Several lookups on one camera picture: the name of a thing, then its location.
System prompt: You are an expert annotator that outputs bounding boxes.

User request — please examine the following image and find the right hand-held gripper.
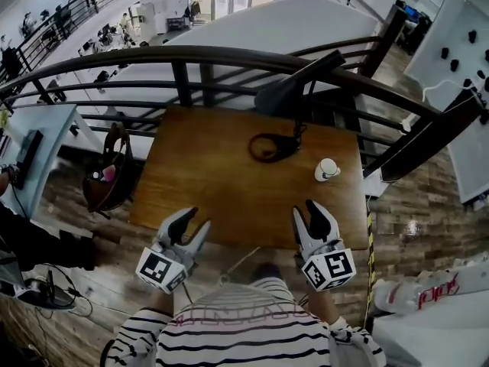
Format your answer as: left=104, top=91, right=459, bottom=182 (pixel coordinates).
left=292, top=199, right=358, bottom=293

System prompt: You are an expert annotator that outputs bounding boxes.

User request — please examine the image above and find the black cable bundle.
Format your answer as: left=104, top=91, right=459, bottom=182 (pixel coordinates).
left=13, top=261, right=95, bottom=320

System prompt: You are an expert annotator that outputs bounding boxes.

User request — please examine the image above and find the person's left forearm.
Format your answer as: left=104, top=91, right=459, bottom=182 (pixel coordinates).
left=149, top=287, right=176, bottom=313

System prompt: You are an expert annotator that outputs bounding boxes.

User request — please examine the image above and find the dark curved railing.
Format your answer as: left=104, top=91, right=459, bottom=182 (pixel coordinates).
left=0, top=4, right=483, bottom=183

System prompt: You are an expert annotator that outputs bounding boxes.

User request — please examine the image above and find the yellow and black striped tape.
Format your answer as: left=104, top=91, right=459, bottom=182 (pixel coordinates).
left=362, top=195, right=379, bottom=328

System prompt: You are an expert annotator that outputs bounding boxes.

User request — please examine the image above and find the white item with red lettering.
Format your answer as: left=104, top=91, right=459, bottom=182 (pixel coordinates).
left=371, top=260, right=489, bottom=317

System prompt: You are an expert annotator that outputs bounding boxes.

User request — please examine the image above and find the brown leather bag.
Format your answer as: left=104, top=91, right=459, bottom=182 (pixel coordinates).
left=81, top=122, right=135, bottom=214

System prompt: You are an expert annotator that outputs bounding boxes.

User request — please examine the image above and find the group of black wall hooks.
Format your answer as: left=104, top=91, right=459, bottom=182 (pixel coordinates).
left=439, top=29, right=489, bottom=88

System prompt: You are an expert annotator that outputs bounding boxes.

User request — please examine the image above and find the white cable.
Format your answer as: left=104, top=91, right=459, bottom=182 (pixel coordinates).
left=421, top=77, right=478, bottom=102

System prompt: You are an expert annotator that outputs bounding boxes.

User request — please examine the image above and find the white power adapter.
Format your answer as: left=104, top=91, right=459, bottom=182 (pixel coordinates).
left=400, top=113, right=418, bottom=133

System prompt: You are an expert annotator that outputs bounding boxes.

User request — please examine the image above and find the striped black and white shirt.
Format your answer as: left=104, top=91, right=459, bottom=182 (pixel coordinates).
left=103, top=276, right=385, bottom=367

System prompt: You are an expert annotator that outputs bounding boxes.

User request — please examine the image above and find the small white cup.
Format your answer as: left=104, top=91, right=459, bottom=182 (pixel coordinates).
left=314, top=158, right=342, bottom=184

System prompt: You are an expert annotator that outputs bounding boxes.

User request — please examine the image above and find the white side desk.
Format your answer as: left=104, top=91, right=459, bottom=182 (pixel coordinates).
left=0, top=103, right=106, bottom=221

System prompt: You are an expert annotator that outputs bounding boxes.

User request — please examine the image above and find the white panel board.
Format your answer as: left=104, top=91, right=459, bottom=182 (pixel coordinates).
left=403, top=0, right=489, bottom=206

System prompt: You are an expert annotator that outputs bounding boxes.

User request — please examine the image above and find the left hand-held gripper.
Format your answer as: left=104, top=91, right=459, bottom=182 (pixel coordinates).
left=135, top=206, right=212, bottom=294

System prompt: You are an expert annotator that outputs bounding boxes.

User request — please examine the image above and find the black desk lamp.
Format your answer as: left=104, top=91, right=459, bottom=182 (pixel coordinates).
left=248, top=49, right=347, bottom=164

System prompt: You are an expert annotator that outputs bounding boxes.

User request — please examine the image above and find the black flat monitor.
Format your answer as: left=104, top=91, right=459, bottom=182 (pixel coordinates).
left=14, top=129, right=45, bottom=190

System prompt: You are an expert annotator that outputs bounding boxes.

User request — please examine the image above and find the white cabinet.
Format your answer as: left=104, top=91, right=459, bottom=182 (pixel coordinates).
left=134, top=2, right=158, bottom=40

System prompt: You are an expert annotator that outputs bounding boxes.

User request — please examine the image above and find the person's right forearm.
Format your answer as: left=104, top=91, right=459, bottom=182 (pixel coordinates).
left=305, top=285, right=342, bottom=329

